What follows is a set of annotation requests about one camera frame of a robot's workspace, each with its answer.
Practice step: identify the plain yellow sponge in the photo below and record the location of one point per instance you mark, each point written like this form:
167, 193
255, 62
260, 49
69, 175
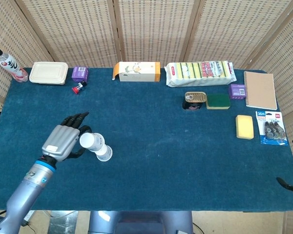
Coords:
244, 127

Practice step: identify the white power strip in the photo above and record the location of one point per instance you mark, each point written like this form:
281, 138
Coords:
29, 217

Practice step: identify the small purple box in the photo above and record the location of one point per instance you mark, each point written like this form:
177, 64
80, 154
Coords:
237, 91
79, 74

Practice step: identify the blue correction tape pack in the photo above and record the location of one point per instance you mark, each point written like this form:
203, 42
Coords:
272, 129

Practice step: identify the red emergency stop button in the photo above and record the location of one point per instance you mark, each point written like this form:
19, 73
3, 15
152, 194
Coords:
78, 88

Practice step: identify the blue carpet table mat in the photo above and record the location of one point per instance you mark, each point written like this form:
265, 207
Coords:
151, 151

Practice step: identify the green and yellow scrub sponge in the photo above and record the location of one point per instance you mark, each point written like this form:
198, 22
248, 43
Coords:
217, 101

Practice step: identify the white paper cup blue flower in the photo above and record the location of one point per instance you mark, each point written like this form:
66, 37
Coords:
104, 153
92, 141

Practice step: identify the black luncheon meat can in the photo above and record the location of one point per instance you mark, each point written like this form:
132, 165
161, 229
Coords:
194, 98

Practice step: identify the clear drink bottle black cap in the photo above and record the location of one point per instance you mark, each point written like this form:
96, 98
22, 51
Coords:
11, 65

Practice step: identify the beige lidded lunch box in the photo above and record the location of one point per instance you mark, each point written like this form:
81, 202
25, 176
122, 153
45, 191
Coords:
48, 72

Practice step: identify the brown spiral notebook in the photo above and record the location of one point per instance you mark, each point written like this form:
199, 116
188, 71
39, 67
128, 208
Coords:
260, 90

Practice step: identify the woven bamboo screen panel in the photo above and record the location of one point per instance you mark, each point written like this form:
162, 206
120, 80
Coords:
7, 34
290, 61
156, 29
73, 31
234, 29

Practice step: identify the cream and orange carton box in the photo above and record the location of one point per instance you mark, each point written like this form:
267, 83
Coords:
139, 72

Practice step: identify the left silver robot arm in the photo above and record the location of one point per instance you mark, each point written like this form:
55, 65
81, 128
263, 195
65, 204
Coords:
27, 190

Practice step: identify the grey robot torso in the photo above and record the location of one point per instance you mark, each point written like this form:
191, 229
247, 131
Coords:
141, 223

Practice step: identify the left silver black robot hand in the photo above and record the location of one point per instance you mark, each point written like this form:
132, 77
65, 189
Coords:
61, 140

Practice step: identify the pack of yellow sponges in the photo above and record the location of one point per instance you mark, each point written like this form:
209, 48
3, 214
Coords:
197, 74

